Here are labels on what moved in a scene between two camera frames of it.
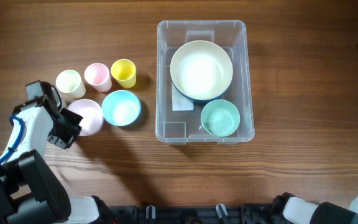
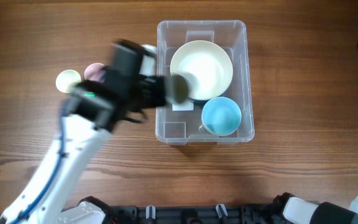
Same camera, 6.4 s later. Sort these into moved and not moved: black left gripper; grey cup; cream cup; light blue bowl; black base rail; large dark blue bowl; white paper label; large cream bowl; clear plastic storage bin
Moved: grey cup; black left gripper; light blue bowl
Not moved: large dark blue bowl; white paper label; cream cup; large cream bowl; clear plastic storage bin; black base rail
